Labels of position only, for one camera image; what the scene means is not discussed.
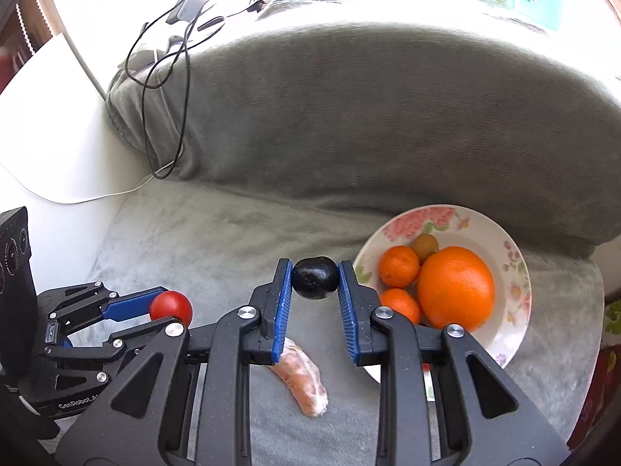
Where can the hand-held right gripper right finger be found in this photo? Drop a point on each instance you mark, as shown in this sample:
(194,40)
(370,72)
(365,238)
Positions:
(348,306)

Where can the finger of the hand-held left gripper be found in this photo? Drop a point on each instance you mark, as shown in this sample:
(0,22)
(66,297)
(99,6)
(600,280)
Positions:
(121,342)
(128,307)

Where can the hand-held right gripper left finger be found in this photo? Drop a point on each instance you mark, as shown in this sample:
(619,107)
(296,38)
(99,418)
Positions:
(282,301)

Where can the dark plum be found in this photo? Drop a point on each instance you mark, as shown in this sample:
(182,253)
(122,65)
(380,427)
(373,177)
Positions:
(315,276)

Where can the red cherry tomato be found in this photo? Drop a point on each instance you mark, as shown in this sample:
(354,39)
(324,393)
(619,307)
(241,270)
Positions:
(170,305)

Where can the small orange tangerine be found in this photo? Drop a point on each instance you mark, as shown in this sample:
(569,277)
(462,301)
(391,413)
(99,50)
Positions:
(401,305)
(399,266)

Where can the large brown longan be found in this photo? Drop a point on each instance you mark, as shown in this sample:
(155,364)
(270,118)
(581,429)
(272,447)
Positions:
(425,245)

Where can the white floral plate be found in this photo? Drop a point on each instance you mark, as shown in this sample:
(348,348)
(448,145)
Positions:
(427,221)

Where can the peeled pomelo segment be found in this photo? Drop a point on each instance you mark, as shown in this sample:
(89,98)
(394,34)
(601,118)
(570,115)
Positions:
(303,383)

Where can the light grey fleece blanket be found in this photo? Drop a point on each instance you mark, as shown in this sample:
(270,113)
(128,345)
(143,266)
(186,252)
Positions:
(218,238)

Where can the large orange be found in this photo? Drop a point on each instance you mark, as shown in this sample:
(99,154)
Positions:
(456,286)

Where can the white flat panel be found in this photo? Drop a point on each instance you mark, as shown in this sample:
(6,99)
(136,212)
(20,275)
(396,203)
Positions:
(48,131)

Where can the dark grey fleece blanket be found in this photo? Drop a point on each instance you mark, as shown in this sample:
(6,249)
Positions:
(364,121)

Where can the brown wooden furniture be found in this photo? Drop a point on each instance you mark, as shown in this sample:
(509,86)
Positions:
(30,24)

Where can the green patterned object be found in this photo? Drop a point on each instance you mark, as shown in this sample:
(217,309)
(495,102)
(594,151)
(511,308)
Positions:
(613,315)

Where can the dark red object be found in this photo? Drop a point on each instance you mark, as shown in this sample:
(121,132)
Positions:
(600,398)

